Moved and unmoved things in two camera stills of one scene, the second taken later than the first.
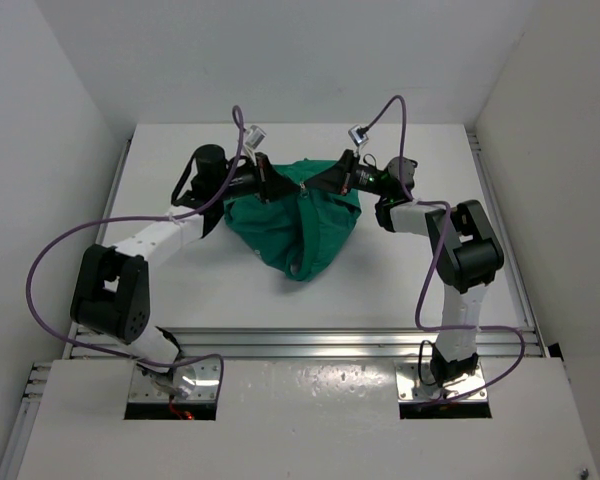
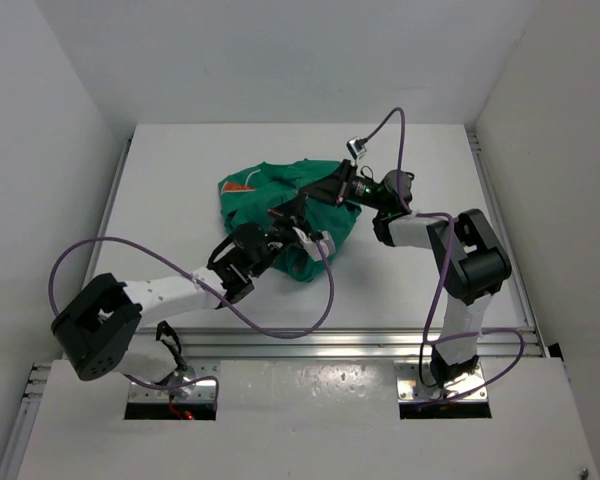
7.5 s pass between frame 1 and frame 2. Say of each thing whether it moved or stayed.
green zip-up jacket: stayed
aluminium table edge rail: stayed
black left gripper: moved
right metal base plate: stayed
